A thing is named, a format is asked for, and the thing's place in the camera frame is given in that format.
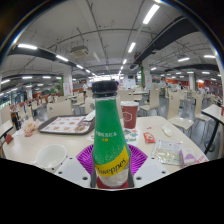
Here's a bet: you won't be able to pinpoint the flat round red coaster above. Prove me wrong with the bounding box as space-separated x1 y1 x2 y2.
96 177 130 190

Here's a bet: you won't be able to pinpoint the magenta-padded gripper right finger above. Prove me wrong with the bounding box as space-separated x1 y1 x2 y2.
126 143 168 188

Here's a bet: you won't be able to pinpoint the white leaflet red text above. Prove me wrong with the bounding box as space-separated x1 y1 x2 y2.
194 153 210 165

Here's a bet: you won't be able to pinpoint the clear plastic bag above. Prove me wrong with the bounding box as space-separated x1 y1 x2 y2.
152 138 184 166

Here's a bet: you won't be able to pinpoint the beige canteen chairs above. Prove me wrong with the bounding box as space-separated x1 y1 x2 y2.
0 83 224 134

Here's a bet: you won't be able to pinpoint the white crumpled tissue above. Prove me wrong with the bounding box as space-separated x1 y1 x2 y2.
161 124 173 137

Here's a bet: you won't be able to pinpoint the red ketchup packet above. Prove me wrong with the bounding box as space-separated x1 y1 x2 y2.
143 131 157 144

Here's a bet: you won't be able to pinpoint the red paper cup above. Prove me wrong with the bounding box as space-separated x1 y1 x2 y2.
120 100 140 130

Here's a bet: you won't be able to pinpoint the pink small packet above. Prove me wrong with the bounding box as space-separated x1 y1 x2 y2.
179 147 198 167

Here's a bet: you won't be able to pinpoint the ceiling lights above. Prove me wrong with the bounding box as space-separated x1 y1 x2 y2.
0 3 221 96

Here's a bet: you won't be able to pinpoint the dark food tray paper liner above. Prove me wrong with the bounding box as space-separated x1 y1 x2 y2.
37 114 96 136

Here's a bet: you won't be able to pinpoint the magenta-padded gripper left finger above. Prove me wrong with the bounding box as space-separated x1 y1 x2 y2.
54 143 98 189

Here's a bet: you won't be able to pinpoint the green drink bottle yellow label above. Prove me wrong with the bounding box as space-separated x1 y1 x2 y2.
91 79 132 190

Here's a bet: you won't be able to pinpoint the white crumpled napkin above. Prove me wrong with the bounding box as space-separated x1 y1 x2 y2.
83 109 97 122

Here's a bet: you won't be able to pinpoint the colourful sticker flyer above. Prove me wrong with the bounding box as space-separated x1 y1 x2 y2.
87 128 140 145

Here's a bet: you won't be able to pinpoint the ceiling air conditioner unit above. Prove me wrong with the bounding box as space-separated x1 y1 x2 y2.
69 44 90 58

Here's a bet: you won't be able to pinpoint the beige side table black leg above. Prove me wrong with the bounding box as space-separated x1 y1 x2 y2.
200 103 224 156
0 119 14 139

